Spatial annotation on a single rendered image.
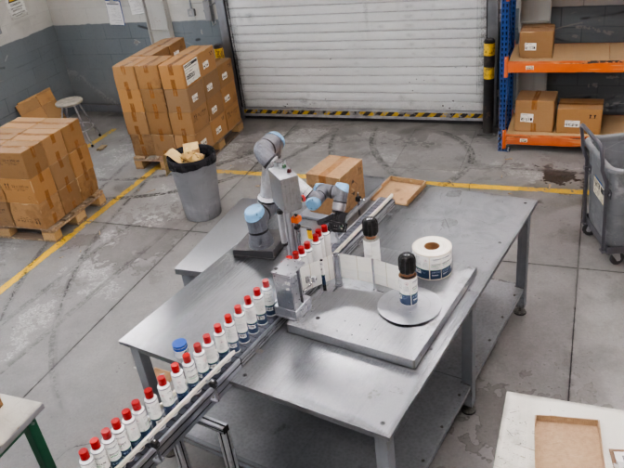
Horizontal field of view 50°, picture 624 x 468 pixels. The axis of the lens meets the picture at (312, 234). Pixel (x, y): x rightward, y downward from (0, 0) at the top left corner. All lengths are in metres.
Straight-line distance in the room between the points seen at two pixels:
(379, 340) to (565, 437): 0.88
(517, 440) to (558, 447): 0.15
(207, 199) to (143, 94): 1.66
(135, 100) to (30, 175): 1.62
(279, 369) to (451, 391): 1.11
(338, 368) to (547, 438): 0.91
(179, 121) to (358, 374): 4.70
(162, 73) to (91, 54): 2.77
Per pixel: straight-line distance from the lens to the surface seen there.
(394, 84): 7.80
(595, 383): 4.29
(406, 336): 3.12
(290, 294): 3.19
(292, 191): 3.32
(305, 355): 3.15
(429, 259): 3.41
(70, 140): 6.73
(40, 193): 6.44
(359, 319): 3.23
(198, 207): 6.16
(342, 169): 4.15
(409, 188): 4.50
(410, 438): 3.57
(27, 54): 9.62
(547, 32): 6.74
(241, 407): 3.86
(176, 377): 2.87
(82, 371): 4.84
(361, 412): 2.85
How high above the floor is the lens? 2.84
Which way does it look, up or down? 30 degrees down
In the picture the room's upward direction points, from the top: 8 degrees counter-clockwise
